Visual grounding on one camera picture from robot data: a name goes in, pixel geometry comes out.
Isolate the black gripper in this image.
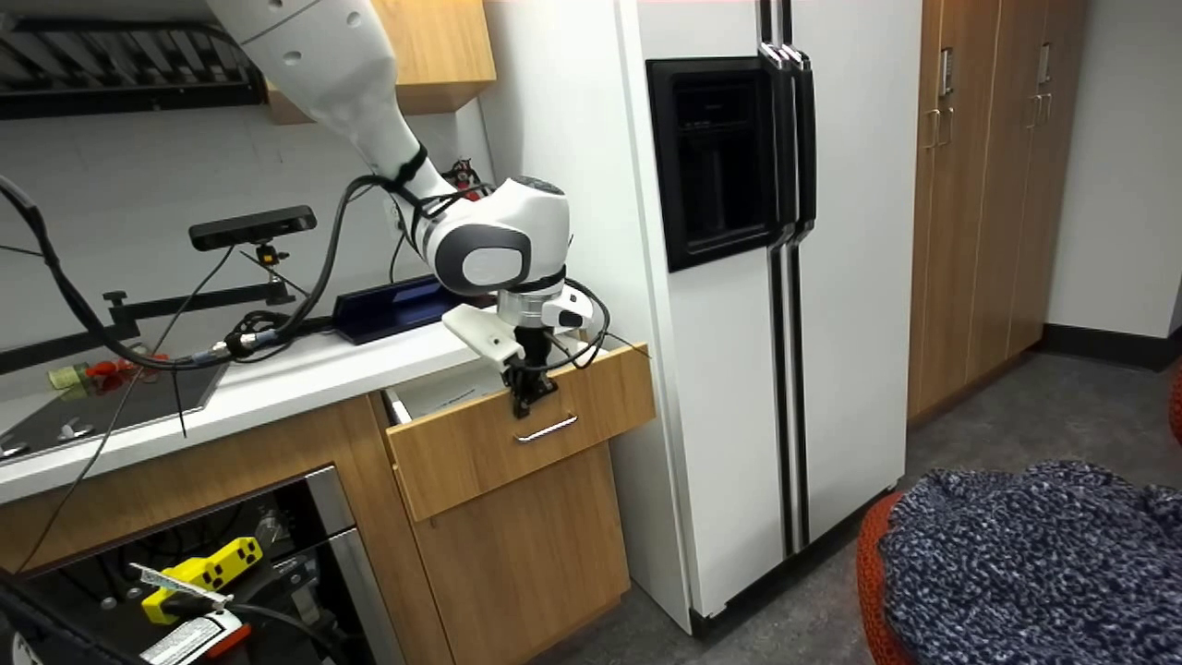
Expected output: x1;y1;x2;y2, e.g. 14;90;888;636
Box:
499;319;562;426

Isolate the wooden drawer with white interior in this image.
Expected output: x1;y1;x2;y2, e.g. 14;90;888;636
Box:
382;341;663;523

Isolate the wooden lower cabinet door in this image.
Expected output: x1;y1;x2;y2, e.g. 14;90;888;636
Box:
407;444;636;665

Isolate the dark blue box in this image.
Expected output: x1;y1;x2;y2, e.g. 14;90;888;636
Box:
329;272;465;347

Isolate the white refrigerator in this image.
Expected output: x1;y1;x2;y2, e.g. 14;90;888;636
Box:
478;0;929;638

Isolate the stainless steel panel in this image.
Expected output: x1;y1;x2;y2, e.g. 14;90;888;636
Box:
300;463;411;665

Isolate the black refrigerator dispenser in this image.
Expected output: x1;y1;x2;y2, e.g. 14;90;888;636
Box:
645;51;790;276

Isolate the wooden base cabinet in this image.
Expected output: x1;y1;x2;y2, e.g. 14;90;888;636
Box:
0;390;456;665

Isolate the black horizontal rod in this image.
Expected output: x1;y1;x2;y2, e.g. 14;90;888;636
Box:
0;279;300;375

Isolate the yellow black tool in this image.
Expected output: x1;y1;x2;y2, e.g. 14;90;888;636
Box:
135;530;271;633

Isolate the orange office chair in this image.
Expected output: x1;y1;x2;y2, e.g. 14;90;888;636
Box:
854;486;940;665

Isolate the black mat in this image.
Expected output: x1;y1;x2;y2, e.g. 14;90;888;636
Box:
0;356;237;463

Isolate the white red tool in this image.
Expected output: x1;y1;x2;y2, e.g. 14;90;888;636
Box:
138;607;260;665

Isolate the red object with green tip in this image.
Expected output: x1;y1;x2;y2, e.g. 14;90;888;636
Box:
46;349;179;397

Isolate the tall wooden cabinet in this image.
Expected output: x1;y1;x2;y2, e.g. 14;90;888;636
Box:
904;0;1093;428

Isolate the black diagonal bar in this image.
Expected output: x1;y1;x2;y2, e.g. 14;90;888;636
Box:
0;544;166;665

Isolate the red rounded object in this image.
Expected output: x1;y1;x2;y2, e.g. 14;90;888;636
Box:
1164;359;1182;449

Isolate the silver drawer handle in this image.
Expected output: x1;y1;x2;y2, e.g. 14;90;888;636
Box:
509;410;584;449

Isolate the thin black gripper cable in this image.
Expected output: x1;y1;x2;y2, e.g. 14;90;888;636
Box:
536;276;616;375

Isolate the thick black arm cable hose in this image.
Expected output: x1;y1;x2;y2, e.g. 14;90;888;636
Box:
0;165;435;373

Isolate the coiled black cable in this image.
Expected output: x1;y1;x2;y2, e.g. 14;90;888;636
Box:
223;304;306;367

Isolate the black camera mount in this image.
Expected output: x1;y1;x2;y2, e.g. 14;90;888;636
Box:
248;240;300;306

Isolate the black bar camera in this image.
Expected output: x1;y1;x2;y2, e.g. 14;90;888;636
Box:
185;204;323;255

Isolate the wooden wall cabinet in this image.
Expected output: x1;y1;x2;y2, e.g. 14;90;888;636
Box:
268;0;504;124

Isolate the black refrigerator door handle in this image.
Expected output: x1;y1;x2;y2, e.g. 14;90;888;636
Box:
758;42;807;251
787;44;822;247

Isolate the thin black camera cable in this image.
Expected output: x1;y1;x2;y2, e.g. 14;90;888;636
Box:
19;240;242;574

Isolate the silver tall cabinet handle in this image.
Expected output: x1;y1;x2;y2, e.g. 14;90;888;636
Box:
1034;42;1061;109
931;44;960;123

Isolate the black wall rack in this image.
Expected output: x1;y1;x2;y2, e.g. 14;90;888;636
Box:
0;7;274;124

